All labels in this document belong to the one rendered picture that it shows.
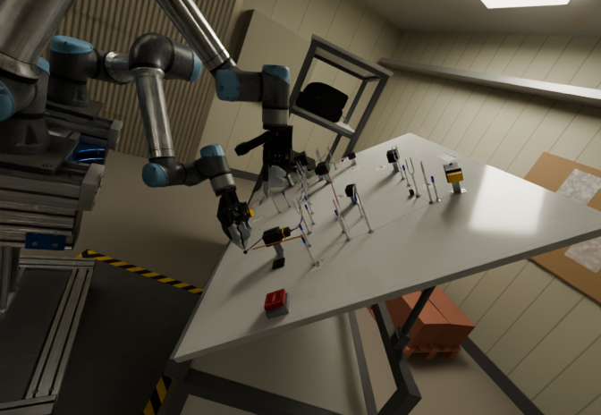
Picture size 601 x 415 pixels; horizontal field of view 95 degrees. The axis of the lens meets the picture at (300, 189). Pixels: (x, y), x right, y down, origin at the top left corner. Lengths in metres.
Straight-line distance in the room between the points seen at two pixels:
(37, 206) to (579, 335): 3.28
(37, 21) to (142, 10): 3.07
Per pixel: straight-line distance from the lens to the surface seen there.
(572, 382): 3.24
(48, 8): 0.75
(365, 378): 1.16
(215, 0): 3.84
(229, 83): 0.74
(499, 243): 0.76
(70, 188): 0.96
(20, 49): 0.76
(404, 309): 2.64
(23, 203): 1.01
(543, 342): 3.23
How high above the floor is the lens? 1.57
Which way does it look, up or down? 19 degrees down
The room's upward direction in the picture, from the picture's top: 25 degrees clockwise
